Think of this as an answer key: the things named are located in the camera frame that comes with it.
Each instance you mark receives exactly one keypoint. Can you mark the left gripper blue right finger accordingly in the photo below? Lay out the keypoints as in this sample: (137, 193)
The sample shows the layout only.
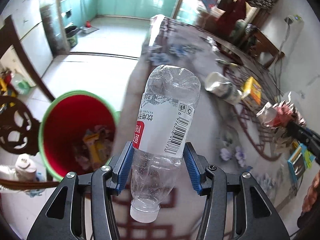
(254, 216)

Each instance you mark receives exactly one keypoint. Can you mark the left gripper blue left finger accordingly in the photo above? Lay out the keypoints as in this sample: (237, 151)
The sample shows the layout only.
(62, 217)

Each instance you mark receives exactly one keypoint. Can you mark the red printed paper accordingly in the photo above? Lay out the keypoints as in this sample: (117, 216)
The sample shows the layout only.
(276, 117)

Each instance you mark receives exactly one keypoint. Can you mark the yellow iced tea carton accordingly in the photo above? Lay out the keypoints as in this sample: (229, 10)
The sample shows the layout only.
(252, 94)

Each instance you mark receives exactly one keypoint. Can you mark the clear plastic water bottle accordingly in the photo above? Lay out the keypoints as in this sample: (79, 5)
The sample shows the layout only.
(165, 114)

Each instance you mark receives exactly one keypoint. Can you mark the patterned paper cup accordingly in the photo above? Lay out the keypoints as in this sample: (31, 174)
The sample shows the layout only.
(222, 87)

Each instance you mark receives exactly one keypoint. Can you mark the black kitchen trash bin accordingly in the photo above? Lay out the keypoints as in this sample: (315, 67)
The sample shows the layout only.
(72, 35)

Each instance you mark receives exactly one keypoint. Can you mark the teal kitchen cabinets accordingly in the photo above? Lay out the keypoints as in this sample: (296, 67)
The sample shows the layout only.
(78, 12)

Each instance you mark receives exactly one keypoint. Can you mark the person's right hand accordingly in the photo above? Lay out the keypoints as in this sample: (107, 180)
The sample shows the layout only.
(311, 195)

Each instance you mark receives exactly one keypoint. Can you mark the blue yellow box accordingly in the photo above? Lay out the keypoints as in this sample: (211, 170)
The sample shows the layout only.
(300, 160)

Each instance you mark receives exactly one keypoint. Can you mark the red bucket green rim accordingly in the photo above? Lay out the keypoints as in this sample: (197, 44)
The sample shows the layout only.
(64, 125)

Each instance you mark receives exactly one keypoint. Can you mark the white cap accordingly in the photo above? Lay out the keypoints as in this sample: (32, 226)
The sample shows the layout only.
(25, 168)

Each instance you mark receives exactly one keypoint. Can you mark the dark carved wooden chair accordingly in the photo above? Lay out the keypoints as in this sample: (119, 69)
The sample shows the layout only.
(19, 129)

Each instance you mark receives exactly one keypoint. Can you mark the far wooden chair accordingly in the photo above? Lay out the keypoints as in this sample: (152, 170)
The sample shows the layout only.
(258, 43)

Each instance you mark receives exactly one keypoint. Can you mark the green liquid plastic jug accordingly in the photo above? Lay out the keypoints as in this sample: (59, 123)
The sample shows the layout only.
(19, 83)

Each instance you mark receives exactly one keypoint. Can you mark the red hanging garment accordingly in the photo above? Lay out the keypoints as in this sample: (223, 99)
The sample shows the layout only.
(226, 22)

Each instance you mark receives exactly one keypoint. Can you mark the red broom with dustpan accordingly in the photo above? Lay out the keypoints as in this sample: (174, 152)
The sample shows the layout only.
(88, 28)

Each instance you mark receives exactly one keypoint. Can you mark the white refrigerator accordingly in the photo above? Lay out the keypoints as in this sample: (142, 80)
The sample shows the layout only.
(27, 20)

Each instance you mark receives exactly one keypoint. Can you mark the wall charger with cable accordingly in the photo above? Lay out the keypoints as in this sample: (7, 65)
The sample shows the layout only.
(294, 26)

